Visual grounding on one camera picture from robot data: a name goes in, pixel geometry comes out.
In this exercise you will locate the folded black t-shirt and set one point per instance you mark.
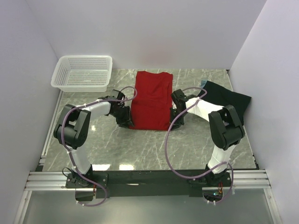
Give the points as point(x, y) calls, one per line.
point(219, 95)

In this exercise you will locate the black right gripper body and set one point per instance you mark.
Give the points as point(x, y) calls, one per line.
point(175, 119)

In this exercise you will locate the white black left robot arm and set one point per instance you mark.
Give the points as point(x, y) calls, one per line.
point(72, 127)

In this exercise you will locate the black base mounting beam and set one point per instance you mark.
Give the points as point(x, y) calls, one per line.
point(143, 183)

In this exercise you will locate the red t-shirt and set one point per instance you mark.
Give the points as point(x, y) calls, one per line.
point(151, 109)

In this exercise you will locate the white perforated plastic basket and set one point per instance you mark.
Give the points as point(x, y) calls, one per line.
point(81, 73)

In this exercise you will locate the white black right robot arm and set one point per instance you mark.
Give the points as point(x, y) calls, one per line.
point(225, 127)

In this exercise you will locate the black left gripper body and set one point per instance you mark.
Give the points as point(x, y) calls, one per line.
point(124, 119)

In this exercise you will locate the aluminium frame rail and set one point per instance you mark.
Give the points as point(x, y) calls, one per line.
point(56, 181)

